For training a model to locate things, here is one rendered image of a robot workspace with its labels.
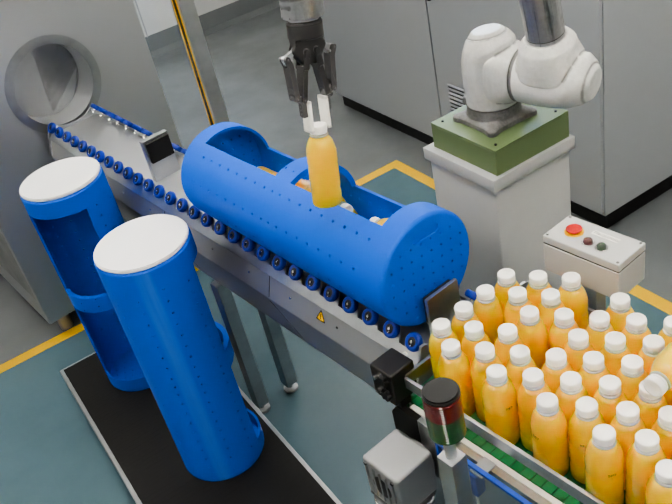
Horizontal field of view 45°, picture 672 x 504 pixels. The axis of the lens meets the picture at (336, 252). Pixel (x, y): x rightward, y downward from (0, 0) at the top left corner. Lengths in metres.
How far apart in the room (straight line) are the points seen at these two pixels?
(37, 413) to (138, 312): 1.39
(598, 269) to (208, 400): 1.28
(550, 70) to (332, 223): 0.71
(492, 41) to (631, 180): 1.66
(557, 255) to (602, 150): 1.71
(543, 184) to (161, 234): 1.13
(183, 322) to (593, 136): 1.96
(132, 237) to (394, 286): 0.90
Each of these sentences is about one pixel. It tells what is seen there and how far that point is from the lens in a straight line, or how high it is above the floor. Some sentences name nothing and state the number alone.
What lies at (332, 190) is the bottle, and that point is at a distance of 1.82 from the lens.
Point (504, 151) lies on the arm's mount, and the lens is 2.34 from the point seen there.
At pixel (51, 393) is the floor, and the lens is 3.74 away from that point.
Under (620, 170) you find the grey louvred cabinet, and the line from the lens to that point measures 3.75.
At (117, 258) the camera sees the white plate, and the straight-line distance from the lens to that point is 2.35.
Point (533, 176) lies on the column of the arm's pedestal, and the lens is 2.47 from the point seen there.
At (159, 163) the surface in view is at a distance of 2.90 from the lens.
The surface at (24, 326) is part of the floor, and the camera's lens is 4.22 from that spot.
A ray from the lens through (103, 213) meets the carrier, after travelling 2.89.
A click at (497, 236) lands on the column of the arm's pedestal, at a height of 0.79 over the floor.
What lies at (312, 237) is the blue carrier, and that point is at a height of 1.16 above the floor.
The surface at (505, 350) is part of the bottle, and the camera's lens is 1.71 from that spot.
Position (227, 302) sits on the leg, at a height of 0.55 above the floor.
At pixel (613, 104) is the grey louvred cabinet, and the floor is 0.60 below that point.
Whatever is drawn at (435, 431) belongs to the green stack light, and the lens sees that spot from 1.39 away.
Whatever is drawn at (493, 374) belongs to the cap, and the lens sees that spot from 1.62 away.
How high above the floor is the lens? 2.22
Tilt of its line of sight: 34 degrees down
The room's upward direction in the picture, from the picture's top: 14 degrees counter-clockwise
